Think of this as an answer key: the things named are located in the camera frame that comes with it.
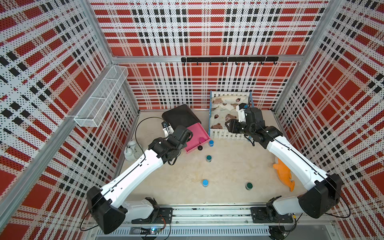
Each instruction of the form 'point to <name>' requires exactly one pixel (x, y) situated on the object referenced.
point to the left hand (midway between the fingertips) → (179, 140)
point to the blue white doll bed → (223, 134)
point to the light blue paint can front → (205, 183)
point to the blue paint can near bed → (211, 143)
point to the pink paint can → (201, 139)
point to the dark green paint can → (249, 186)
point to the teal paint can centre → (208, 158)
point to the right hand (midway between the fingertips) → (231, 122)
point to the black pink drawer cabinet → (182, 115)
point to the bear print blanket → (223, 109)
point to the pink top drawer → (199, 137)
